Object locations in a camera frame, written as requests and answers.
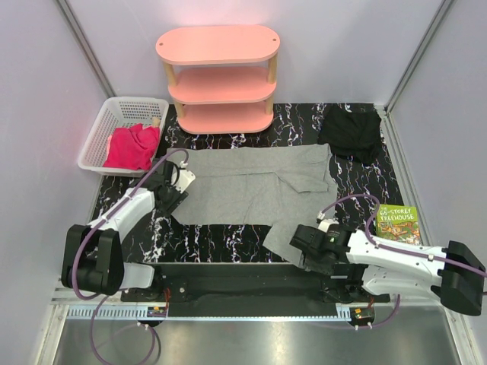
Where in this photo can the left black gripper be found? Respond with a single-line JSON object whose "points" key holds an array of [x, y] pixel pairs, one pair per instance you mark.
{"points": [[167, 207]]}

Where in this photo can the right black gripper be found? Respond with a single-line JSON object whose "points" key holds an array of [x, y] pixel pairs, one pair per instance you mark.
{"points": [[326, 268]]}

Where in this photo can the grey t-shirt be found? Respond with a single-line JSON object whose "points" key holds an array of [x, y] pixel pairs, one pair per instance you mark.
{"points": [[280, 187]]}

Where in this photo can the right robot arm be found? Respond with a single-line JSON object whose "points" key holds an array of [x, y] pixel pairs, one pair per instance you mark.
{"points": [[451, 275]]}

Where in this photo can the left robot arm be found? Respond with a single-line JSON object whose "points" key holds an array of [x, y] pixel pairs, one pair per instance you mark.
{"points": [[93, 260]]}

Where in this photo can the red t-shirt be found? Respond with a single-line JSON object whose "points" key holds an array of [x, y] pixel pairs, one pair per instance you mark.
{"points": [[133, 148]]}

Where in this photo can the pink t-shirt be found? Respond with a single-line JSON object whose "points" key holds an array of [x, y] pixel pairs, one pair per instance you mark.
{"points": [[109, 139]]}

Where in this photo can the green treehouse book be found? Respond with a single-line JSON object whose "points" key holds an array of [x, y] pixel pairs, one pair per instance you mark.
{"points": [[399, 223]]}

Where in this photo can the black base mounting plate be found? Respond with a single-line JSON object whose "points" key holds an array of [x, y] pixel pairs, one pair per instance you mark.
{"points": [[252, 290]]}

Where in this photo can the white plastic basket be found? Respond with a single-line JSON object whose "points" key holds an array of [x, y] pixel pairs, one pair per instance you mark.
{"points": [[118, 112]]}

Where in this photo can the black t-shirt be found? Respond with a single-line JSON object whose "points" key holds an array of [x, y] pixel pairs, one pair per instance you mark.
{"points": [[352, 134]]}

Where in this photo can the pink three-tier shelf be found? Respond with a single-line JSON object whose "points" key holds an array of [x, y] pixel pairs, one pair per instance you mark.
{"points": [[222, 79]]}

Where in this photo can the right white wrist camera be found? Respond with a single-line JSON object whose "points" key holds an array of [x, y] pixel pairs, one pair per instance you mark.
{"points": [[324, 223]]}

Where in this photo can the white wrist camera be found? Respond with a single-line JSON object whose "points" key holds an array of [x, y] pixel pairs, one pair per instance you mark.
{"points": [[186, 177], [324, 223]]}

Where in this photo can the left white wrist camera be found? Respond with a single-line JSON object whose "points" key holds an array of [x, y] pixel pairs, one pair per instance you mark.
{"points": [[186, 177]]}

